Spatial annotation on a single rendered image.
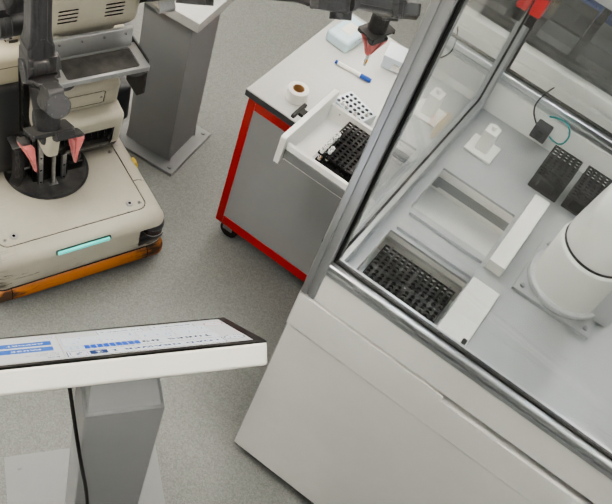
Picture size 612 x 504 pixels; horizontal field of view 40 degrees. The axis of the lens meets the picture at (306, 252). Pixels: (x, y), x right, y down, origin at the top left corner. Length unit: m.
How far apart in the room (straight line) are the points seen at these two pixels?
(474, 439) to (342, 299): 0.46
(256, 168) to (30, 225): 0.77
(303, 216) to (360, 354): 0.95
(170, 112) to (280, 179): 0.62
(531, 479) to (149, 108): 2.02
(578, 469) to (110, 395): 1.02
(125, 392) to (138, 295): 1.39
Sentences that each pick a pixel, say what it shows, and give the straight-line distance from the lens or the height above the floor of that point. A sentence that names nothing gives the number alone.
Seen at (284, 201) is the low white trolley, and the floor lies 0.40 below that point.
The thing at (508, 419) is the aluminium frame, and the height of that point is 1.01.
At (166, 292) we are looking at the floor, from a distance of 3.12.
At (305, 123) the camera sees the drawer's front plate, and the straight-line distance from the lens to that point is 2.47.
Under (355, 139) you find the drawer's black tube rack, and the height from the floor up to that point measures 0.90.
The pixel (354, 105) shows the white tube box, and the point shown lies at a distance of 2.77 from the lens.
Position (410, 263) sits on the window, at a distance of 1.82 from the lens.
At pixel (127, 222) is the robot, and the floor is 0.27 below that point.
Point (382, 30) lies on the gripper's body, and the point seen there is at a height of 1.09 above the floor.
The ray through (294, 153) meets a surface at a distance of 2.43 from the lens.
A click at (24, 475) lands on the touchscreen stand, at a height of 0.03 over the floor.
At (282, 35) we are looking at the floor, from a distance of 4.23.
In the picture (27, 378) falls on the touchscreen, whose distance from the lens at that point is 1.58.
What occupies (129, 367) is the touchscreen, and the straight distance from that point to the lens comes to 1.60.
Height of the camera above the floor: 2.59
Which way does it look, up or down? 51 degrees down
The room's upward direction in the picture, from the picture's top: 23 degrees clockwise
